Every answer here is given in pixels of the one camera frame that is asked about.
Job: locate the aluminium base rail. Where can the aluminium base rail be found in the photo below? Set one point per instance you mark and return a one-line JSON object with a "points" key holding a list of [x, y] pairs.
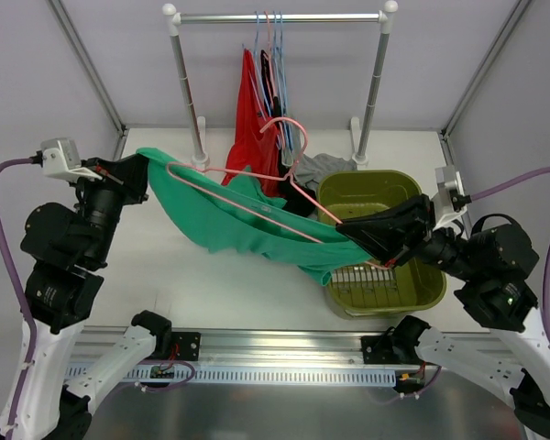
{"points": [[304, 349]]}

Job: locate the silver and white clothes rack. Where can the silver and white clothes rack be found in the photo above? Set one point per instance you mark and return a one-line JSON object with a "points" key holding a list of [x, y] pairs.
{"points": [[359, 127]]}

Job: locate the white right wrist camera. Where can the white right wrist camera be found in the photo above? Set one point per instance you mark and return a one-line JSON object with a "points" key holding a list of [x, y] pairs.
{"points": [[448, 202]]}

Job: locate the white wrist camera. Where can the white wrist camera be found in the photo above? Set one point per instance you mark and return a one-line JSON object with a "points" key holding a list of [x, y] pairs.
{"points": [[60, 159], [448, 202]]}

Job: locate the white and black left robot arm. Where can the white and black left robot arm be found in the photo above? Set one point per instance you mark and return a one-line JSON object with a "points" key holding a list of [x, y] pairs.
{"points": [[69, 246]]}

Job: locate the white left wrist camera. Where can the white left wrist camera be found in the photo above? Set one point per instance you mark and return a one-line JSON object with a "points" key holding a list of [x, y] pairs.
{"points": [[60, 159]]}

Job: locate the olive green plastic basket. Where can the olive green plastic basket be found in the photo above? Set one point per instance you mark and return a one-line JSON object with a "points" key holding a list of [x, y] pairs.
{"points": [[362, 291]]}

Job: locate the aluminium left frame post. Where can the aluminium left frame post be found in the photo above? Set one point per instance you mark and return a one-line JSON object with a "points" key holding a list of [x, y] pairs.
{"points": [[72, 35]]}

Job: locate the black tank top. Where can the black tank top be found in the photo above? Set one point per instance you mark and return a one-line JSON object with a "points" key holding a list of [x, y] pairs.
{"points": [[295, 203]]}

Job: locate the blue wire hanger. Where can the blue wire hanger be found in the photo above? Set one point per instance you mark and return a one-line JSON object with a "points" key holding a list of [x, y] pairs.
{"points": [[259, 89], [291, 135], [279, 62]]}

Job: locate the white slotted cable duct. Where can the white slotted cable duct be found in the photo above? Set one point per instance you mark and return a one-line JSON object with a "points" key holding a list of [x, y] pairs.
{"points": [[214, 374]]}

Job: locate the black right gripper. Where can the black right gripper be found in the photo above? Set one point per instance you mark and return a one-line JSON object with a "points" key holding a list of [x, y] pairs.
{"points": [[418, 227]]}

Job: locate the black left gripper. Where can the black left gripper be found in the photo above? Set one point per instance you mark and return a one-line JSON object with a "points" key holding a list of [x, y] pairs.
{"points": [[129, 179]]}

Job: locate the aluminium right frame post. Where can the aluminium right frame post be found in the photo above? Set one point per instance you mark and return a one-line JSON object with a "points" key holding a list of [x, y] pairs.
{"points": [[495, 49]]}

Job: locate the grey tank top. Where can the grey tank top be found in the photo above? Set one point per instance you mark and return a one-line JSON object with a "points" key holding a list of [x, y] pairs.
{"points": [[311, 170]]}

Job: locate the green tank top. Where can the green tank top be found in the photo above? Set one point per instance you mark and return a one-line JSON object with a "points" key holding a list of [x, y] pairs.
{"points": [[241, 217]]}

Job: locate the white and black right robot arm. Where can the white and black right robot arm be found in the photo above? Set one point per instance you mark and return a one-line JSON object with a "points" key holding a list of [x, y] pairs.
{"points": [[494, 266]]}

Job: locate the red tank top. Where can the red tank top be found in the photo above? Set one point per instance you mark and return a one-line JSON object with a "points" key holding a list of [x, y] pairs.
{"points": [[252, 148]]}

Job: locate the aluminium frame post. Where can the aluminium frame post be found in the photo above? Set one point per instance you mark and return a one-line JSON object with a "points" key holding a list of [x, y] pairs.
{"points": [[495, 49], [72, 35]]}

